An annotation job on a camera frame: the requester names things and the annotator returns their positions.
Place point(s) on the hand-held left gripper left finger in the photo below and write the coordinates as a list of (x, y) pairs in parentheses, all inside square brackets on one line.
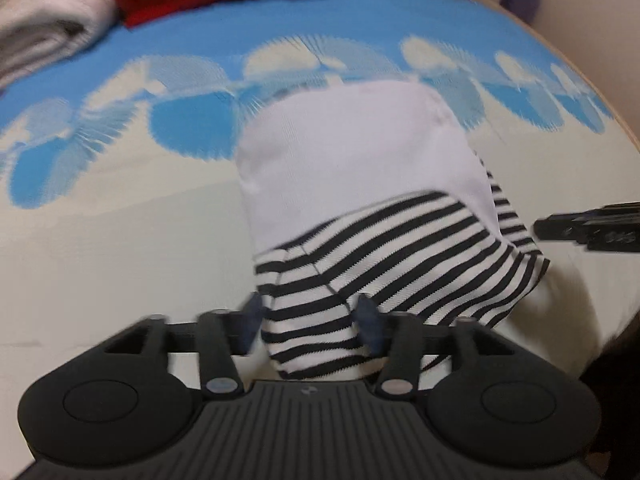
[(250, 322)]

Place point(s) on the blue white printed bed sheet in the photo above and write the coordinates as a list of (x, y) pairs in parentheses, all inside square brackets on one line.
[(100, 240)]

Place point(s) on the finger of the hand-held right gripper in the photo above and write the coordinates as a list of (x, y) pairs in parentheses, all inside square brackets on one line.
[(562, 227)]

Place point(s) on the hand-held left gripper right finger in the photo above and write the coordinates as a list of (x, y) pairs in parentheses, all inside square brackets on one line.
[(370, 326)]

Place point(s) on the cream folded blanket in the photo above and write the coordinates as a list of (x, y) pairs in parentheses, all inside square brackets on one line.
[(50, 30)]

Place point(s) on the black white striped hooded top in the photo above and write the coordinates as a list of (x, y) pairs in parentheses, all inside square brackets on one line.
[(350, 170)]

